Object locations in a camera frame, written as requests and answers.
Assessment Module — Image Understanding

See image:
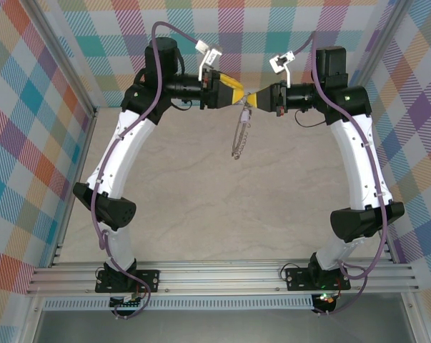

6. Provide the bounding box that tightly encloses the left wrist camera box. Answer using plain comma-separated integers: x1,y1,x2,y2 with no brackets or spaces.
194,39,224,82

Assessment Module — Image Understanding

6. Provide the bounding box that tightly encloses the grey beaded bracelet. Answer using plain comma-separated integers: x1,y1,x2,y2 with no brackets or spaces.
230,101,254,161

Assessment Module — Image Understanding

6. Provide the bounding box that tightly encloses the short aluminium frame post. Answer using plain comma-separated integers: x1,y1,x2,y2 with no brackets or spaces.
20,294,46,343
400,291,425,343

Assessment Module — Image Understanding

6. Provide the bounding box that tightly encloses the aluminium side floor rail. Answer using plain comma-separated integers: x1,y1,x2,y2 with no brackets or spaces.
374,228,397,264
49,106,99,269

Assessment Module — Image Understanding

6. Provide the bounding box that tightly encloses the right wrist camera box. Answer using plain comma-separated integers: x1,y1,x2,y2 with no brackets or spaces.
268,50,297,89

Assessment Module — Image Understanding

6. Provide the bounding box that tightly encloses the grey metal shelf panel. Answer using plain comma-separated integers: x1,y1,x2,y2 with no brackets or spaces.
32,307,416,343

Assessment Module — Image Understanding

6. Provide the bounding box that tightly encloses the white slotted cable duct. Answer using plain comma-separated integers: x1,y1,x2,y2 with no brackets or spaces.
43,294,314,311

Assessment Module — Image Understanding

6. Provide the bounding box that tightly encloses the small black controller board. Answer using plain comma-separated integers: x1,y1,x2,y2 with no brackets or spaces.
313,291,341,314
109,292,145,309

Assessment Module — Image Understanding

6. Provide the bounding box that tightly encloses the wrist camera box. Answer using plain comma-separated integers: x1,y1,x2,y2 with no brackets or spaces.
268,50,297,89
194,39,224,82

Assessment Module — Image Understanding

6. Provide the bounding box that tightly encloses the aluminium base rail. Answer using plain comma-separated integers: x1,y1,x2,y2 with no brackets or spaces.
24,259,420,297

